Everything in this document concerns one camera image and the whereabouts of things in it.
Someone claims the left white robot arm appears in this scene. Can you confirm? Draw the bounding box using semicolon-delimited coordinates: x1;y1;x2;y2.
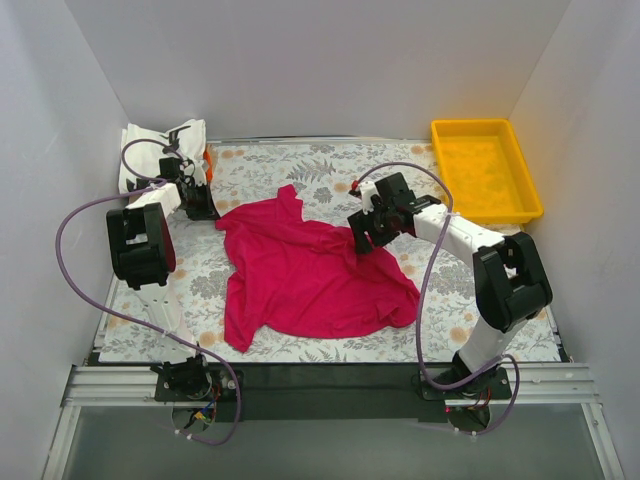
106;158;214;400

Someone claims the magenta t shirt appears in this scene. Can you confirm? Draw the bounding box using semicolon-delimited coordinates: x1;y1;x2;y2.
215;185;419;352

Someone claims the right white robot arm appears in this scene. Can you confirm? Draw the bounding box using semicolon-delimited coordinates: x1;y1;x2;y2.
348;173;553;398

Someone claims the orange folded t shirt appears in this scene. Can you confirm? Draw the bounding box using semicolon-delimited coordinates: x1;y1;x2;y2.
203;147;215;183

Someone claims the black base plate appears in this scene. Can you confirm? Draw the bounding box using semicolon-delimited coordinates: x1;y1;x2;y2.
150;363;512;423

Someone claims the floral table mat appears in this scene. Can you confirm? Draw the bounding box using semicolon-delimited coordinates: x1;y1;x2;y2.
98;141;559;363

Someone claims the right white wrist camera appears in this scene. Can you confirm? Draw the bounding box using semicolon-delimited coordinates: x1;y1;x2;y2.
349;181;380;214

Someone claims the aluminium front rail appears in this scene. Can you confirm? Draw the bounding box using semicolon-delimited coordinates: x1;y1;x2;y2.
43;363;624;479

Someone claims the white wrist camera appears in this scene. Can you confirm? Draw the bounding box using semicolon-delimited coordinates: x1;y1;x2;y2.
349;181;380;214
184;159;209;186

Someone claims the yellow plastic bin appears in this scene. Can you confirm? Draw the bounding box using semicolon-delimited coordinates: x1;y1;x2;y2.
431;118;544;225

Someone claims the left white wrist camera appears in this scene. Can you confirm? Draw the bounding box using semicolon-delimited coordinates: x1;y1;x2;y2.
184;159;209;186

